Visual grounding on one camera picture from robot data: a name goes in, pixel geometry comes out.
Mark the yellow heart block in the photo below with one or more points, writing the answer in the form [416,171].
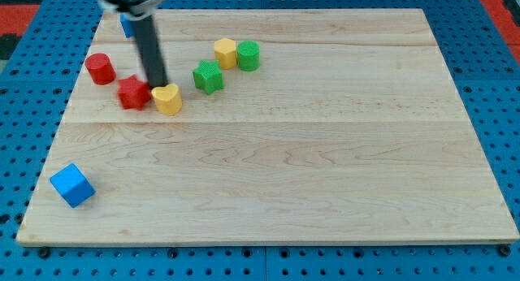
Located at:
[167,99]

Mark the green cylinder block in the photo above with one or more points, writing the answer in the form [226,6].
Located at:
[248,55]

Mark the blue triangle block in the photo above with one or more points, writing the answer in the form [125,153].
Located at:
[126,26]

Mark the blue cube block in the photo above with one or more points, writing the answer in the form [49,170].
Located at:
[72,185]

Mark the red star block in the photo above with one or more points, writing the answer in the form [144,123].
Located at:
[133,93]

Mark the red cylinder block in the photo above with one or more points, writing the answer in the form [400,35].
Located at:
[100,68]

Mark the yellow hexagon block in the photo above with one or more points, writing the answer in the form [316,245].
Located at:
[225,53]

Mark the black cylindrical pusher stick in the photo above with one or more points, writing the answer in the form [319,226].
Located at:
[149,49]

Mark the green star block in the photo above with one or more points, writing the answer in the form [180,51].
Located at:
[208,76]

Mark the light wooden board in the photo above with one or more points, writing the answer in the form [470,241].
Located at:
[350,132]

